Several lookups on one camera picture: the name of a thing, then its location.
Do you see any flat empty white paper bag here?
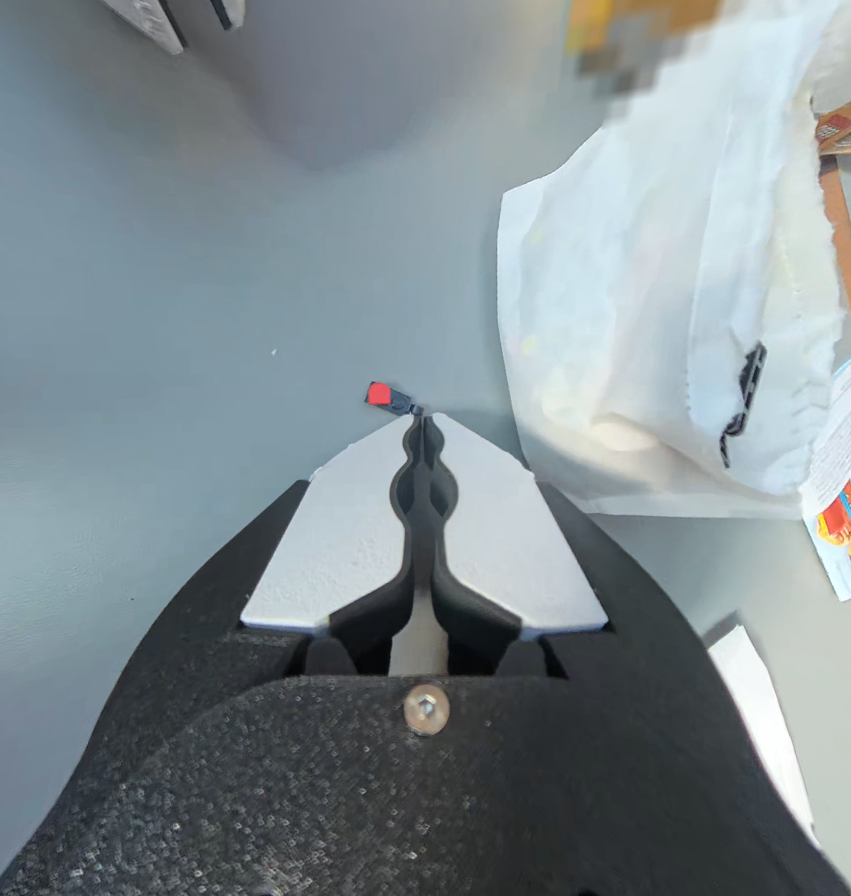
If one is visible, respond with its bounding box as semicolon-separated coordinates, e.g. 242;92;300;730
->
705;625;818;841

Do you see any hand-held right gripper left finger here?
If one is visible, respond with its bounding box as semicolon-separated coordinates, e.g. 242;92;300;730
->
239;414;424;659

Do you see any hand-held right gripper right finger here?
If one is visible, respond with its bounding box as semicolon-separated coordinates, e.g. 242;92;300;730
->
423;413;608;659

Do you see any full white paper bag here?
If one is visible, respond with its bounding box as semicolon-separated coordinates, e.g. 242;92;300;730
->
497;0;846;519

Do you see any torn white paper bag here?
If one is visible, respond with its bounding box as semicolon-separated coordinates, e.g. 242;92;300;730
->
810;0;851;116

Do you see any minifigure instruction booklet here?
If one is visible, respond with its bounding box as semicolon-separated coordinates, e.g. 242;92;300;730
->
800;350;851;603

